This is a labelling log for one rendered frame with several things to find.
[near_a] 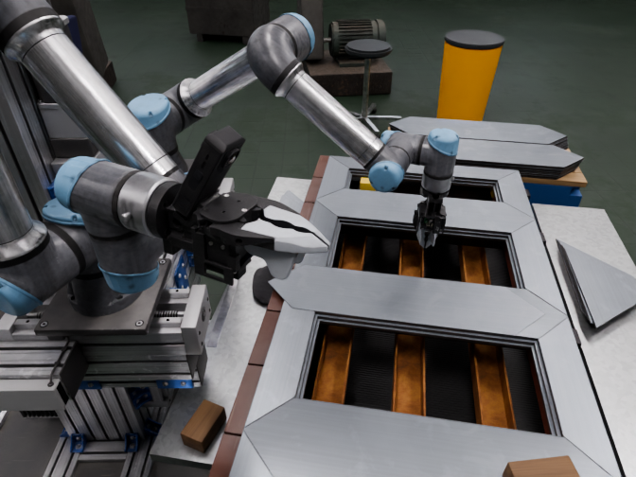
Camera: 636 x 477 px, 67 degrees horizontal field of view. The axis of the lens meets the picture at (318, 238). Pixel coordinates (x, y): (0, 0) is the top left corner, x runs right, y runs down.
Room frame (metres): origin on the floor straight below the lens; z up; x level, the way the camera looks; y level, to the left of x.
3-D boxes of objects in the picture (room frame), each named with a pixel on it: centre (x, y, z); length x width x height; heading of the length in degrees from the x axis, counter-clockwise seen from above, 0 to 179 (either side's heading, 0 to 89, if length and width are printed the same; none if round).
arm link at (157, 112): (1.26, 0.46, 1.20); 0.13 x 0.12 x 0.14; 158
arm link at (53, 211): (0.75, 0.46, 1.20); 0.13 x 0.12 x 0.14; 155
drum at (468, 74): (3.98, -1.24, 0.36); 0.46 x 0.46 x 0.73
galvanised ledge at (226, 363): (1.21, 0.19, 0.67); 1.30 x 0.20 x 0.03; 171
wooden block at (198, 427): (0.64, 0.27, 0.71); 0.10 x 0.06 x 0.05; 157
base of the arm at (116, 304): (0.76, 0.46, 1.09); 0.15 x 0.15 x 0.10
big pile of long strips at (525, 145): (1.89, -0.70, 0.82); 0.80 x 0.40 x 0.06; 81
